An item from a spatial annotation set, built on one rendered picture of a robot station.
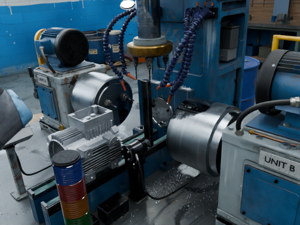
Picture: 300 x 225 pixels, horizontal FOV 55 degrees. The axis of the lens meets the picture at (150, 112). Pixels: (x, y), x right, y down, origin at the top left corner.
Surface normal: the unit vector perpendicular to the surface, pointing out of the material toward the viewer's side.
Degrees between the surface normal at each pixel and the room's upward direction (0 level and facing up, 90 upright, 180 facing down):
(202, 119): 35
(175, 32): 90
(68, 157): 0
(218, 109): 9
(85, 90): 51
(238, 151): 89
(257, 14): 90
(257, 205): 90
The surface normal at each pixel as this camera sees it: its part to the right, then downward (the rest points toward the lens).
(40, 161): -0.04, -0.92
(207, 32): -0.69, 0.32
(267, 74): -0.62, -0.16
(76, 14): 0.65, 0.28
